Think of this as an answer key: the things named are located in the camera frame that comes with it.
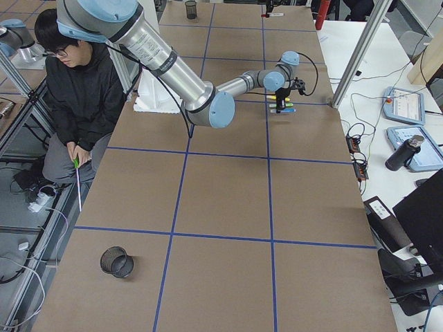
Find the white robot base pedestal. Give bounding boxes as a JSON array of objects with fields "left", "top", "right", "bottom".
[{"left": 134, "top": 69, "right": 182, "bottom": 114}]

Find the teach pendant tablet far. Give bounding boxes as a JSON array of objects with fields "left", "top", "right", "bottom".
[{"left": 383, "top": 86, "right": 425, "bottom": 125}]

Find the aluminium frame post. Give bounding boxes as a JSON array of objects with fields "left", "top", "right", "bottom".
[{"left": 329, "top": 0, "right": 398, "bottom": 109}]

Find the brown paper table mat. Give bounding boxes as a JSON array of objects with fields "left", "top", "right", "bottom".
[{"left": 33, "top": 2, "right": 397, "bottom": 331}]

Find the teach pendant tablet near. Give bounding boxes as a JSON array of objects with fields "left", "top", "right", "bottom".
[{"left": 385, "top": 125, "right": 442, "bottom": 172}]

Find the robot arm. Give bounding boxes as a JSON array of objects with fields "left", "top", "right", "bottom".
[
  {"left": 57, "top": 1, "right": 300, "bottom": 128},
  {"left": 1, "top": 19, "right": 45, "bottom": 63}
]

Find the black cup near arm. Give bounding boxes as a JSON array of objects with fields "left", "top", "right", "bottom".
[{"left": 185, "top": 0, "right": 197, "bottom": 19}]

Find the red cylinder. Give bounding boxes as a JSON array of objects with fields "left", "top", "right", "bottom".
[{"left": 315, "top": 0, "right": 330, "bottom": 30}]

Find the black monitor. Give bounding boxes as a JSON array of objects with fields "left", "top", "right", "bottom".
[{"left": 393, "top": 170, "right": 442, "bottom": 272}]

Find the yellow marker pen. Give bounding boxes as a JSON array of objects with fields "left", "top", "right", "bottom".
[{"left": 266, "top": 95, "right": 291, "bottom": 102}]

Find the seated person in black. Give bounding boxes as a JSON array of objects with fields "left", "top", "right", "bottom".
[{"left": 35, "top": 9, "right": 126, "bottom": 184}]

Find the teach pendant tablet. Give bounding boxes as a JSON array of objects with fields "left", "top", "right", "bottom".
[
  {"left": 385, "top": 125, "right": 442, "bottom": 172},
  {"left": 383, "top": 86, "right": 425, "bottom": 125}
]

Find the blue marker pen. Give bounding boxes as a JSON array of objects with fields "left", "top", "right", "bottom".
[{"left": 269, "top": 108, "right": 296, "bottom": 114}]

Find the red marker pen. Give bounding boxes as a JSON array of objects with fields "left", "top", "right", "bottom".
[{"left": 261, "top": 12, "right": 284, "bottom": 18}]

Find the green marker pen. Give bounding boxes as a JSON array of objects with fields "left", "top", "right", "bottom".
[{"left": 268, "top": 102, "right": 293, "bottom": 109}]

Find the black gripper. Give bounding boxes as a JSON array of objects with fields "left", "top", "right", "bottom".
[{"left": 275, "top": 87, "right": 291, "bottom": 114}]

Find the black water bottle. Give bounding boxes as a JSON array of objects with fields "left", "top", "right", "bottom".
[{"left": 385, "top": 135, "right": 425, "bottom": 171}]

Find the black mesh cup far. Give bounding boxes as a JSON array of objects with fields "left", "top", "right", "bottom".
[{"left": 100, "top": 246, "right": 134, "bottom": 279}]

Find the green handled stick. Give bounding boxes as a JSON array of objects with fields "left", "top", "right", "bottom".
[{"left": 73, "top": 156, "right": 82, "bottom": 212}]

